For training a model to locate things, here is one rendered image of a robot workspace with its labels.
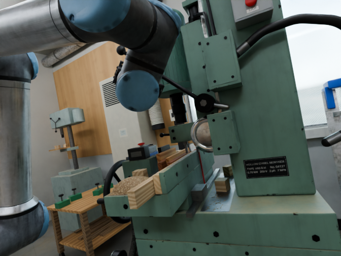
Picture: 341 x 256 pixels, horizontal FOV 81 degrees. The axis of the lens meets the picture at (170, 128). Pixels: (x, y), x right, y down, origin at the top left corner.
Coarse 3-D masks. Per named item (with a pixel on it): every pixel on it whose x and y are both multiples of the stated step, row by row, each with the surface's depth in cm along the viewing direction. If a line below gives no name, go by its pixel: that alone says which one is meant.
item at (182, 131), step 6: (174, 126) 80; (180, 126) 79; (186, 126) 78; (174, 132) 80; (180, 132) 79; (186, 132) 78; (174, 138) 80; (180, 138) 79; (186, 138) 78; (186, 144) 82
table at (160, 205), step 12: (204, 168) 86; (192, 180) 69; (180, 192) 58; (108, 204) 58; (120, 204) 56; (144, 204) 53; (156, 204) 52; (168, 204) 50; (180, 204) 56; (120, 216) 57; (132, 216) 55; (144, 216) 54; (156, 216) 52; (168, 216) 51
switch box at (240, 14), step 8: (232, 0) 56; (240, 0) 55; (264, 0) 53; (232, 8) 56; (240, 8) 55; (248, 8) 55; (264, 8) 53; (272, 8) 53; (240, 16) 56; (248, 16) 55; (256, 16) 55; (264, 16) 56; (240, 24) 58; (248, 24) 59
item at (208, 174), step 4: (212, 168) 98; (208, 172) 90; (212, 172) 97; (204, 176) 84; (208, 176) 89; (200, 180) 78; (188, 196) 63; (188, 200) 63; (184, 204) 63; (188, 204) 62; (180, 208) 63; (184, 208) 63; (188, 208) 62
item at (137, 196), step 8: (144, 184) 48; (152, 184) 51; (128, 192) 44; (136, 192) 44; (144, 192) 47; (152, 192) 51; (128, 200) 44; (136, 200) 44; (144, 200) 47; (136, 208) 44
